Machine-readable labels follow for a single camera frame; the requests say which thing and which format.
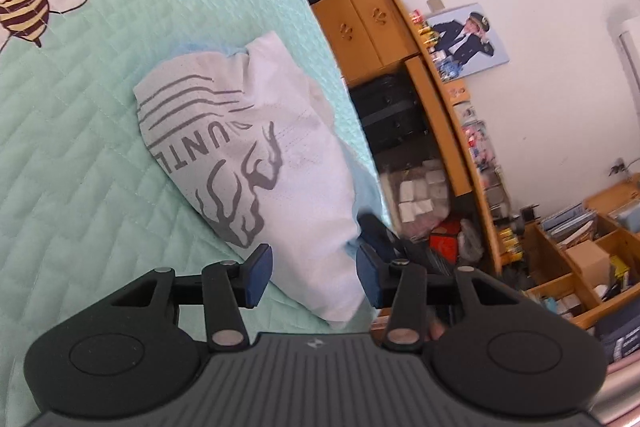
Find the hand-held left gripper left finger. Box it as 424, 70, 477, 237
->
111, 244, 274, 352

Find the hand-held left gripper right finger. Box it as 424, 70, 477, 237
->
355, 243, 521, 351

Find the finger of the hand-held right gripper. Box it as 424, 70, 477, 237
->
357, 213, 417, 263

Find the white and blue mesh shirt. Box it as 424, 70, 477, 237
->
133, 32, 369, 324

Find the clear bag of white boxes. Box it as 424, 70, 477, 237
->
386, 158, 453, 240

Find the red bag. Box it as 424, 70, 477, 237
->
429, 218, 462, 264

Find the black suitcase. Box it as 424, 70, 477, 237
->
349, 73, 432, 154

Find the wooden bookshelf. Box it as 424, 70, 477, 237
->
522, 174, 640, 330

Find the group of small jars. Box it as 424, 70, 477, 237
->
410, 9, 463, 84

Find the wooden desk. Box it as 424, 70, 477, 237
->
312, 0, 507, 277

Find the portrait photo in uniform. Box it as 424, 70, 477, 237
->
426, 2, 510, 80

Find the green bee-print quilt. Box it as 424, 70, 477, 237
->
0, 0, 396, 427

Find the white air conditioner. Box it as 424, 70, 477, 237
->
606, 14, 640, 104

